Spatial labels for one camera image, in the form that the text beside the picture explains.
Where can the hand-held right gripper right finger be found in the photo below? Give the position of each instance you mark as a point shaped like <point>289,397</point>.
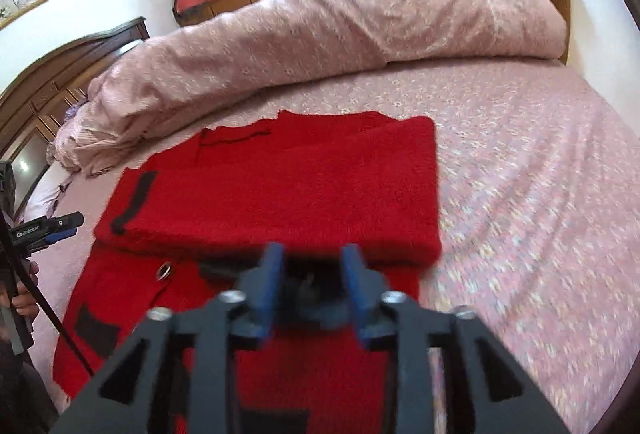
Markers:
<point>353,275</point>

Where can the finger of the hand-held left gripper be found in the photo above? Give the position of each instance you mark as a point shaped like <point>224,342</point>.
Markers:
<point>62,234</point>

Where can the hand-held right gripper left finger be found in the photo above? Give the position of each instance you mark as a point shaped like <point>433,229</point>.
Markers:
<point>270,275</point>

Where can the red knit sweater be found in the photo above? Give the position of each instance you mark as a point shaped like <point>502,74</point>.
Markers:
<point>300,184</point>

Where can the person's left hand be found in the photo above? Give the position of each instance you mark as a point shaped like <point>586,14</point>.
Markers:
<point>26,301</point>

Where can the white pillow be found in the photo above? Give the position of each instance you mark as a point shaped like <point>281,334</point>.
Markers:
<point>47,194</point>

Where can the purple cloth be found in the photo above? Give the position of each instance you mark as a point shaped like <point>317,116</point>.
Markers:
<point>74,111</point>

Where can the dark wooden headboard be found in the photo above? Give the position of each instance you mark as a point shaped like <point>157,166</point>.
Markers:
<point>45,83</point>

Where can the pink floral duvet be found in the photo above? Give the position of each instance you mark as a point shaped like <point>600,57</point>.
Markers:
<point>325,33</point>

